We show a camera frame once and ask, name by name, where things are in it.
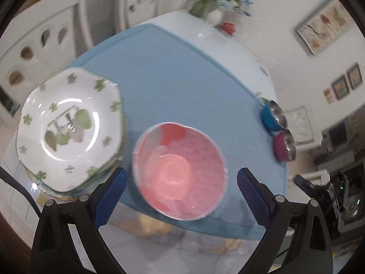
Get orange hanging wall ornament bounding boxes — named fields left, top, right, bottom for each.
left=323, top=88, right=335, bottom=104

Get small framed picture lower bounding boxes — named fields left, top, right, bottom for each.
left=332, top=74, right=349, bottom=101

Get near white chair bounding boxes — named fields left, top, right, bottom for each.
left=1, top=0, right=94, bottom=95

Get white ceramic vase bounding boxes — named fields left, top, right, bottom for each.
left=205, top=8, right=224, bottom=27

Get green glass vase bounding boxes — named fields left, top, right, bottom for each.
left=189, top=0, right=211, bottom=18

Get steel bowl blue exterior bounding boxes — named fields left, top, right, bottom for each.
left=261, top=100, right=288, bottom=132

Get white chair with cutouts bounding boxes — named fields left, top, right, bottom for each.
left=114, top=0, right=162, bottom=33

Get light blue table mat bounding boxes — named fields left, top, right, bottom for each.
left=72, top=24, right=288, bottom=240

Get far right white chair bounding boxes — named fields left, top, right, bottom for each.
left=284, top=106, right=314, bottom=145

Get red lidded teacup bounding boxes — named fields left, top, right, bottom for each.
left=220, top=21, right=236, bottom=36

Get small framed picture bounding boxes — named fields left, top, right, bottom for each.
left=332, top=74, right=349, bottom=101
left=347, top=63, right=362, bottom=90

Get pink ceramic bowl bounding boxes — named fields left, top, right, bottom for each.
left=132, top=122, right=228, bottom=221

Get blue artificial flowers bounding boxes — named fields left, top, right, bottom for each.
left=215, top=0, right=254, bottom=17

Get black cable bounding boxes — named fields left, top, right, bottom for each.
left=0, top=165, right=42, bottom=217

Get steel bowl magenta exterior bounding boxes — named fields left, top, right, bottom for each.
left=274, top=129, right=296, bottom=162

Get large framed floral picture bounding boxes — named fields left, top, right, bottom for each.
left=296, top=0, right=354, bottom=56

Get small framed picture upper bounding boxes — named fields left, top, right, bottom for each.
left=347, top=63, right=362, bottom=90

